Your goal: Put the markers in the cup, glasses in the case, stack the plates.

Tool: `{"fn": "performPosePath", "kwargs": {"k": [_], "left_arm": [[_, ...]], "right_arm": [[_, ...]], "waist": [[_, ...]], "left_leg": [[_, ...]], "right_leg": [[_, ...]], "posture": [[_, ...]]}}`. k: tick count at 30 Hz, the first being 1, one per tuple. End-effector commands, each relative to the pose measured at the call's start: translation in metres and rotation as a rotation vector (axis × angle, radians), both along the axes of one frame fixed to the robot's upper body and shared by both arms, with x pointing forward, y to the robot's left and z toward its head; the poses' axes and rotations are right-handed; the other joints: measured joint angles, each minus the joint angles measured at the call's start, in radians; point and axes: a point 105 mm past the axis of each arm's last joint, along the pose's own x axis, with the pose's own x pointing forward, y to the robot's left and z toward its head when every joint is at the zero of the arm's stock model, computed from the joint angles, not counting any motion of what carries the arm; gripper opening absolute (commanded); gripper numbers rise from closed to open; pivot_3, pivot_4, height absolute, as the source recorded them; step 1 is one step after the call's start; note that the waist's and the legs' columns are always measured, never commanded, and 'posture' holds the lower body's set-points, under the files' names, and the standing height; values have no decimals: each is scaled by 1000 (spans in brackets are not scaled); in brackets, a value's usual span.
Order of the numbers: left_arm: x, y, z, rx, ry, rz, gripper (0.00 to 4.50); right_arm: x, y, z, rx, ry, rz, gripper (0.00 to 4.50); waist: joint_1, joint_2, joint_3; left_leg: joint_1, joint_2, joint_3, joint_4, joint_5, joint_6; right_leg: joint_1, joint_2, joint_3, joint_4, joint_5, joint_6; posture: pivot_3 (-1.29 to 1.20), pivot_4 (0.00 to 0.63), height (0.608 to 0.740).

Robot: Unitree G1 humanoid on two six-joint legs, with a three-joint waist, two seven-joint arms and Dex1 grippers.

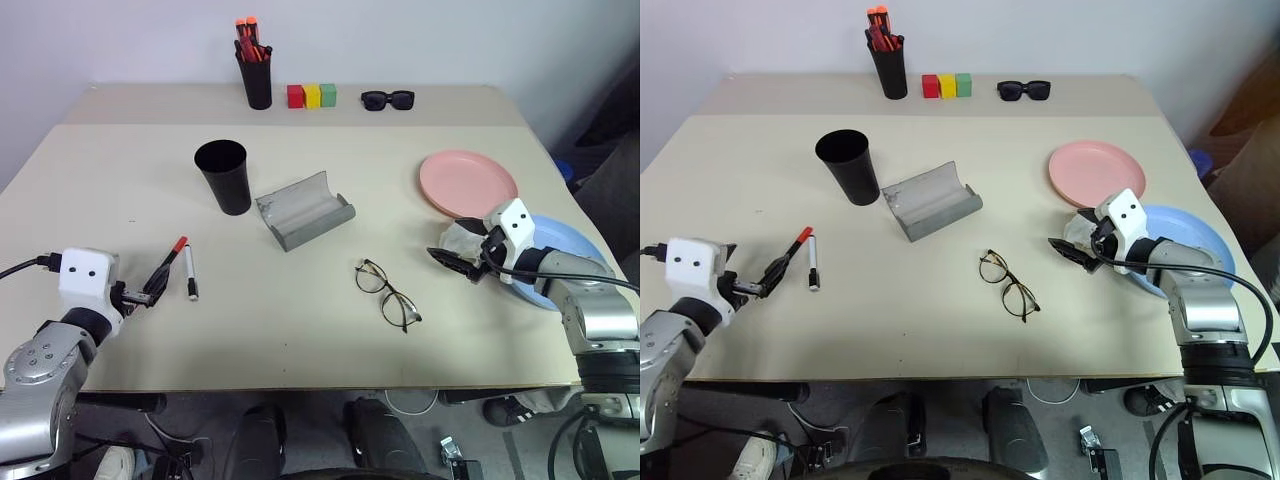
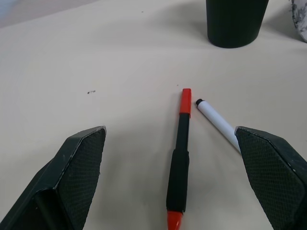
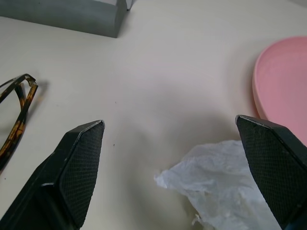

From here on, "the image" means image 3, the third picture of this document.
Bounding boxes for grey rectangular box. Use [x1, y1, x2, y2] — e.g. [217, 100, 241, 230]
[0, 0, 128, 39]

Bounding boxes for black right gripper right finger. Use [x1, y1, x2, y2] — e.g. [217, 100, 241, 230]
[235, 115, 307, 230]

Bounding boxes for tortoiseshell eyeglasses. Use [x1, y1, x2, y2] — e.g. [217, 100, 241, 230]
[0, 74, 39, 171]

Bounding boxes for pink plastic plate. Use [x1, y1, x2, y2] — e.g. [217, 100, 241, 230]
[252, 35, 307, 146]

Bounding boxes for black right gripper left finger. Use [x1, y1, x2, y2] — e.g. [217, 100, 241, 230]
[0, 119, 106, 230]

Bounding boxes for crumpled white tissue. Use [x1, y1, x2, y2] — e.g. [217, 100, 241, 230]
[153, 139, 283, 230]

